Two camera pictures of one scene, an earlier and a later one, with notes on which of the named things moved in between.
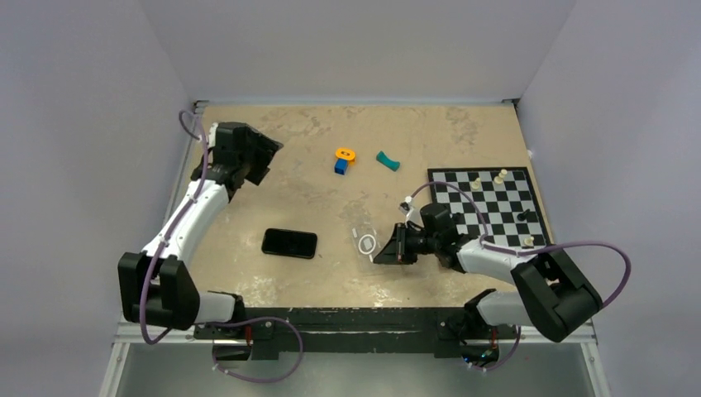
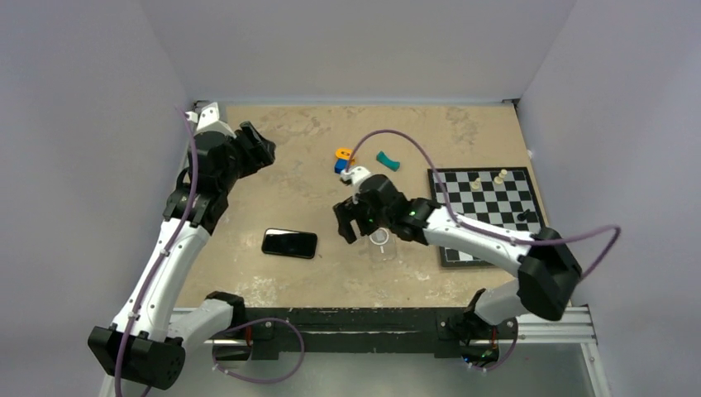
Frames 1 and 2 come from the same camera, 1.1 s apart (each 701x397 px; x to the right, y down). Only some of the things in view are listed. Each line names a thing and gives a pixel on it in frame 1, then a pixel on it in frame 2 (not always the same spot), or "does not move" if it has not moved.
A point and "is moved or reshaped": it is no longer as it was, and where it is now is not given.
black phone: (292, 243) does not move
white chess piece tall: (499, 179) does not move
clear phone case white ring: (367, 244) is moved or reshaped
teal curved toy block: (392, 165) does not move
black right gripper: (396, 251) to (345, 212)
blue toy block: (340, 166) does not move
